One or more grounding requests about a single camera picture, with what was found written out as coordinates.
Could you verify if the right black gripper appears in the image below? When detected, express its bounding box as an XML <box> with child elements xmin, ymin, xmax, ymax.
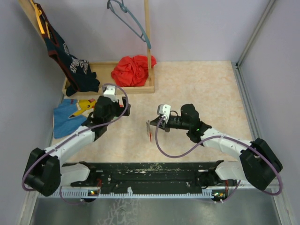
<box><xmin>150</xmin><ymin>115</ymin><xmax>190</xmax><ymax>132</ymax></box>

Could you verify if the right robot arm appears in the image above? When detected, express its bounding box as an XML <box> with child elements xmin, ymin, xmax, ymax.
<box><xmin>150</xmin><ymin>104</ymin><xmax>283</xmax><ymax>191</ymax></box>

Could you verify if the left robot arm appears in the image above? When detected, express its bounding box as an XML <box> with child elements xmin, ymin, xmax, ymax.
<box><xmin>22</xmin><ymin>95</ymin><xmax>131</xmax><ymax>197</ymax></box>

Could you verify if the red crumpled cloth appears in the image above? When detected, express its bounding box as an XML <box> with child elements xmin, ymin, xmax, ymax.
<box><xmin>111</xmin><ymin>55</ymin><xmax>149</xmax><ymax>87</ymax></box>

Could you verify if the wooden rack tray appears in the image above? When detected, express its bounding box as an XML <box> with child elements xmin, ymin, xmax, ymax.
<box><xmin>18</xmin><ymin>0</ymin><xmax>155</xmax><ymax>99</ymax></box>

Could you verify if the blue pikachu shirt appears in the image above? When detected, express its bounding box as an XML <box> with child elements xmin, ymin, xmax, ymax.
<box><xmin>53</xmin><ymin>98</ymin><xmax>96</xmax><ymax>139</ymax></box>

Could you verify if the dark navy jersey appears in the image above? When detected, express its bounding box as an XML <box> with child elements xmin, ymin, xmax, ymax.
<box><xmin>37</xmin><ymin>3</ymin><xmax>100</xmax><ymax>97</ymax></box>

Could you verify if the teal clothes hanger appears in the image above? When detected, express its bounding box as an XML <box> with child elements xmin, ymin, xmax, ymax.
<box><xmin>106</xmin><ymin>0</ymin><xmax>152</xmax><ymax>49</ymax></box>

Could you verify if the yellow clothes hanger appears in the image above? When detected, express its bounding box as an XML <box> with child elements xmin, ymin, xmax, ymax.
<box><xmin>30</xmin><ymin>0</ymin><xmax>50</xmax><ymax>38</ymax></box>

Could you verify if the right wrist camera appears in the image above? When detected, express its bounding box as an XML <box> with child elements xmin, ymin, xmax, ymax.
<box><xmin>157</xmin><ymin>104</ymin><xmax>171</xmax><ymax>122</ymax></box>

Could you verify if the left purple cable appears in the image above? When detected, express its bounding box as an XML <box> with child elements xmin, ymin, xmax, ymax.
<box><xmin>22</xmin><ymin>83</ymin><xmax>129</xmax><ymax>206</ymax></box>

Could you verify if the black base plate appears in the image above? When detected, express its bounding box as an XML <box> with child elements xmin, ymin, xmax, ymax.
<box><xmin>71</xmin><ymin>160</ymin><xmax>225</xmax><ymax>195</ymax></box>

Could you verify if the aluminium frame rail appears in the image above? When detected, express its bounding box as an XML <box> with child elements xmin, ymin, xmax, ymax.
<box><xmin>234</xmin><ymin>0</ymin><xmax>300</xmax><ymax>225</ymax></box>

